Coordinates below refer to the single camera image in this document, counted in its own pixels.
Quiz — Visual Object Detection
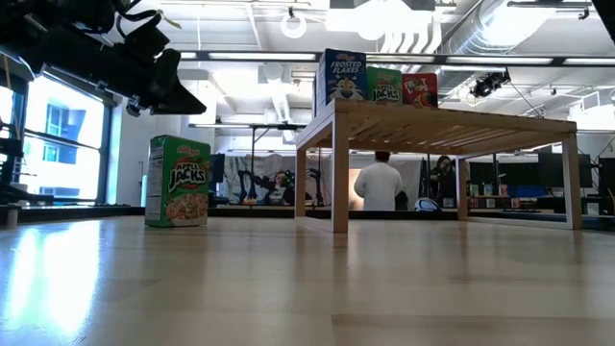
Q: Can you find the wooden slatted shelf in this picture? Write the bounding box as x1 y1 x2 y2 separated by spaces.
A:
294 98 583 235

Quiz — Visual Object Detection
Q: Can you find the large window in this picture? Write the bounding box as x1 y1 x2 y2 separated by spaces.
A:
21 71 106 201

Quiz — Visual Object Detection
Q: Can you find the blue Frosted Flakes cereal box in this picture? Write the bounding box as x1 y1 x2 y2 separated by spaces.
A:
315 47 369 116

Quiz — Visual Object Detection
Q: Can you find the person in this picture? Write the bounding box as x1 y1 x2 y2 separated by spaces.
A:
431 154 457 209
268 170 295 207
354 151 404 211

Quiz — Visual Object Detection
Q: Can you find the white ceiling ring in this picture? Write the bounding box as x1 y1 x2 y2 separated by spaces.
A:
281 12 308 39

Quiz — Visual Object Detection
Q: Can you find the black monitor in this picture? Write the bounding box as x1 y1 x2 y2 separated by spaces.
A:
209 153 226 196
537 152 594 189

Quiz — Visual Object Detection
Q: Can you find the green Apple Jacks cereal box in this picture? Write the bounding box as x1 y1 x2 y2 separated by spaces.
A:
366 66 404 105
144 135 212 229

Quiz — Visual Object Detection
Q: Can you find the black metal stand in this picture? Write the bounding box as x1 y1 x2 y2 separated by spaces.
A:
189 122 308 193

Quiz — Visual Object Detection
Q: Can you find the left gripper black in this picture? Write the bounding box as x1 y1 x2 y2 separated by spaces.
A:
57 13 208 117

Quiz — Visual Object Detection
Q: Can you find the red Froot Loops cereal box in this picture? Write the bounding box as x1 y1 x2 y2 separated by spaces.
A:
402 72 439 108

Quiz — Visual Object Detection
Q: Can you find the white and blue ball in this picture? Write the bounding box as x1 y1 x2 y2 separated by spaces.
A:
413 196 442 212

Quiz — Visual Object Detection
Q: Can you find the silver ventilation duct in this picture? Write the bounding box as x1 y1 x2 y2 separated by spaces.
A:
434 0 534 55

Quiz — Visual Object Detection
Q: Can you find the black ceiling spotlight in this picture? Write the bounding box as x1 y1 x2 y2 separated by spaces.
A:
469 70 512 100

